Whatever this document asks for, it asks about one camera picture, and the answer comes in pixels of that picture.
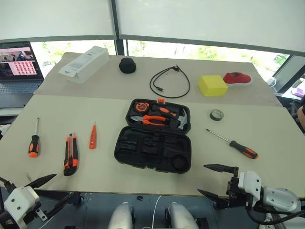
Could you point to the orange black tape measure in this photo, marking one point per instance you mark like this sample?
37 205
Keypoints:
141 106

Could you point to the red shoe with white sole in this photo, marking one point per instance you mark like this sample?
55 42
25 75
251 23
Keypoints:
238 77

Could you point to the white cardboard box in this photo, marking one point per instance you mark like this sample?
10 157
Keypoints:
83 64

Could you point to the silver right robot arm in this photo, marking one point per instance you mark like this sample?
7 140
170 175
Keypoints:
281 198

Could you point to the black electrical tape roll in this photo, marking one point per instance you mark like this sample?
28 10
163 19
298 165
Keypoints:
212 117

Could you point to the silver robot leg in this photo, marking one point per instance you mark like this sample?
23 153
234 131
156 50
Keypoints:
121 215
178 215

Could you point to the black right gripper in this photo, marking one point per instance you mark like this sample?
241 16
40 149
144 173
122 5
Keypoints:
233 190

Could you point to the white roller blind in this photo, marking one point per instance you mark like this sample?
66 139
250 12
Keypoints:
214 19
54 16

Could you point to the orange voltage tester pen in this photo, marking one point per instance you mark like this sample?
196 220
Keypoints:
92 139

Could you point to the small black clip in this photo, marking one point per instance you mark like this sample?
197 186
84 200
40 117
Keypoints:
140 197

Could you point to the black round cap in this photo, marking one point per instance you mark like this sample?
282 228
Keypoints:
127 66

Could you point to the dark monitor panel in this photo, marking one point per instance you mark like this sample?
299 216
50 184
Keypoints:
290 71

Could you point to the silver right robot leg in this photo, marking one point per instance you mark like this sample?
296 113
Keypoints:
178 215

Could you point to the silver left robot leg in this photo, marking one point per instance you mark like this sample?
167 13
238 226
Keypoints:
121 215

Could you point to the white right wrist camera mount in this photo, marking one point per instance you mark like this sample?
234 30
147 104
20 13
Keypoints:
250 182

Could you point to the dark window frame post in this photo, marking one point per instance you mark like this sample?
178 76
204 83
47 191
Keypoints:
119 45

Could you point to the orange black utility knife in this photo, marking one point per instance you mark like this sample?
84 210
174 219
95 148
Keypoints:
71 155

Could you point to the open grey laptop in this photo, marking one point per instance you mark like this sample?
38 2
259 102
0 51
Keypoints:
16 71

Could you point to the black tool case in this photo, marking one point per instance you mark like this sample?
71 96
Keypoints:
152 152

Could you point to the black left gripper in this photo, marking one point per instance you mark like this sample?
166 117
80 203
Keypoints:
41 211

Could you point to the yellow rectangular block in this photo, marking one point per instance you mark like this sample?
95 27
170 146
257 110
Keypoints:
213 86

